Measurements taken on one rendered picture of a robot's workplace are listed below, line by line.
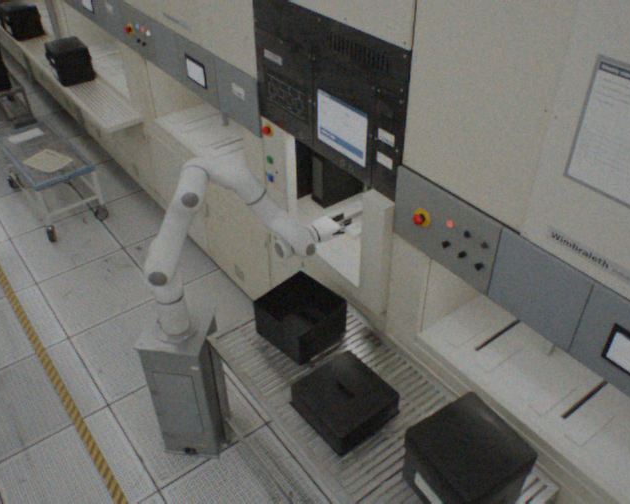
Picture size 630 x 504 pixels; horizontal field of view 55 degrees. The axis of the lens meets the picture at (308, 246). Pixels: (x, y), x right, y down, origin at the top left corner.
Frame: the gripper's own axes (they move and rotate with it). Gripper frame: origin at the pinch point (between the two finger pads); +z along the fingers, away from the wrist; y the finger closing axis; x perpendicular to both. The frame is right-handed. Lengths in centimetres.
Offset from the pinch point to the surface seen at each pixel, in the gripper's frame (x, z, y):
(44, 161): -73, -56, -259
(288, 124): 25.7, 2.2, -39.5
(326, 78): 55, 2, -14
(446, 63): 77, 3, 40
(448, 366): -35, 2, 60
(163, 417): -90, -83, -27
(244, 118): 15, 2, -75
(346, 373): -33, -31, 41
